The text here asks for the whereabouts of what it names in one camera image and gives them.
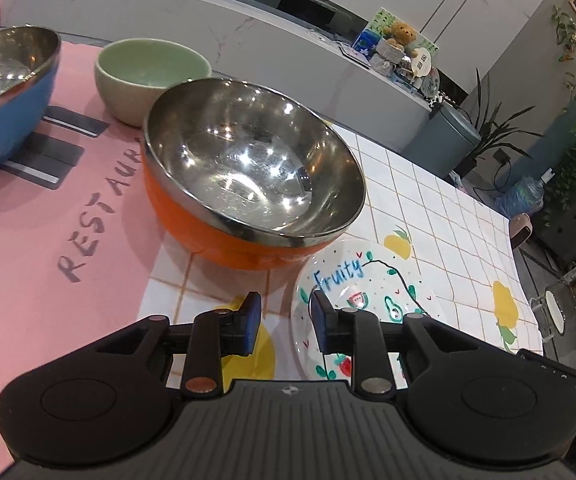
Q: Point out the pink heater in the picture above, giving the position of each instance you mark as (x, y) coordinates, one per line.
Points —
(522, 230)

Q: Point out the decorated display plate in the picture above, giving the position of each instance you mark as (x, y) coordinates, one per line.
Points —
(430, 82)

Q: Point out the teddy bear with picture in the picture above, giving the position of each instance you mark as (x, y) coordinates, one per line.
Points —
(375, 20)

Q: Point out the painted white plate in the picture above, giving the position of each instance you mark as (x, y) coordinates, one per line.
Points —
(368, 280)

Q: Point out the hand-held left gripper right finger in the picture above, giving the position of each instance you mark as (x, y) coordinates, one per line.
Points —
(320, 325)

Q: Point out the grey trash bin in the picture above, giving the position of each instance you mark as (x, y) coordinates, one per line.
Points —
(443, 135)

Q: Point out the pink placemat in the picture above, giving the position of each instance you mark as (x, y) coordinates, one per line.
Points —
(43, 235)

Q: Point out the white woven basket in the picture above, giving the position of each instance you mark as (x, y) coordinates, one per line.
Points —
(388, 57)

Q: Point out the floral bag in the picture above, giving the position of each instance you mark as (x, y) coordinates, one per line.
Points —
(458, 180)

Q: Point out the white tablet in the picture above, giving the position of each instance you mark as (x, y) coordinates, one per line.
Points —
(354, 56)

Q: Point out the blue floral box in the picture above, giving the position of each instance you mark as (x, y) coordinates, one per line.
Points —
(367, 42)

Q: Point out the potted long leaf plant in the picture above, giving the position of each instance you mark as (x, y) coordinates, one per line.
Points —
(488, 125)

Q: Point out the white round fan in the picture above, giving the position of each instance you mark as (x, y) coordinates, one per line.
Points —
(420, 61)

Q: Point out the brown teddy bear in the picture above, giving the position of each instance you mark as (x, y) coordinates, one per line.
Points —
(402, 34)

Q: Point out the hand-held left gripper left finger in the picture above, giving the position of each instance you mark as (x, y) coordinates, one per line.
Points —
(253, 322)

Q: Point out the orange steel bowl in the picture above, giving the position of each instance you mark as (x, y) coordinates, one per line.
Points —
(248, 160)

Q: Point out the white round stool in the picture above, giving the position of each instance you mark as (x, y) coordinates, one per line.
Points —
(555, 307)

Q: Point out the hanging vine plant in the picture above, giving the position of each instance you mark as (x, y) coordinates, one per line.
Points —
(570, 45)

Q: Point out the blue water bottle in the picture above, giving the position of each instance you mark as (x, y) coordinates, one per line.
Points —
(523, 195)

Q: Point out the blue steel bowl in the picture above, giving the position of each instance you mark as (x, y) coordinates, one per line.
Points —
(3, 110)

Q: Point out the white marble tv console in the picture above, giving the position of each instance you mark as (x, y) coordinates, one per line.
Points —
(268, 50)

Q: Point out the green ceramic bowl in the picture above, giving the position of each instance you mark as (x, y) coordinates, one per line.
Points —
(148, 75)

